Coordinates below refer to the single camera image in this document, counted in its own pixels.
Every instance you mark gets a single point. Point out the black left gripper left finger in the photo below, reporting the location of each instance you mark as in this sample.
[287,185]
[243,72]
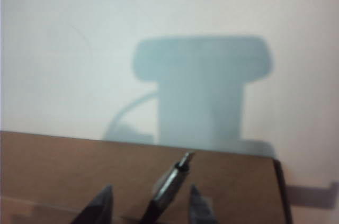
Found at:
[99,208]

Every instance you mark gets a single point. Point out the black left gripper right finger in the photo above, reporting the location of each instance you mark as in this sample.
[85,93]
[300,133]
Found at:
[200,209]

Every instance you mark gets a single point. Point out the brown cardboard box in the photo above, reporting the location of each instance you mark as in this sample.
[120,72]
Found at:
[79,160]

